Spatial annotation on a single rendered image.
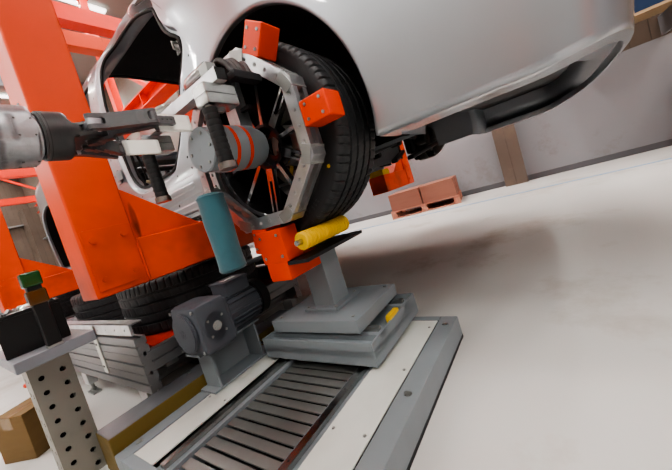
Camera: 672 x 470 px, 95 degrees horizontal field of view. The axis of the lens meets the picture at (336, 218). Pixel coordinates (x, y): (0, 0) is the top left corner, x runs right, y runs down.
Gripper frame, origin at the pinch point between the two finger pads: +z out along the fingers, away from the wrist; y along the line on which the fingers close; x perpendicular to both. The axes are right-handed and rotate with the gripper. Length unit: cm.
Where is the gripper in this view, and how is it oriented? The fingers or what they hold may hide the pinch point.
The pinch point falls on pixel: (167, 135)
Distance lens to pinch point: 73.6
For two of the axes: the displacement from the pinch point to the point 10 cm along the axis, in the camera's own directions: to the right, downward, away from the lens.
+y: 7.8, -2.0, -5.9
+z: 5.5, -2.2, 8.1
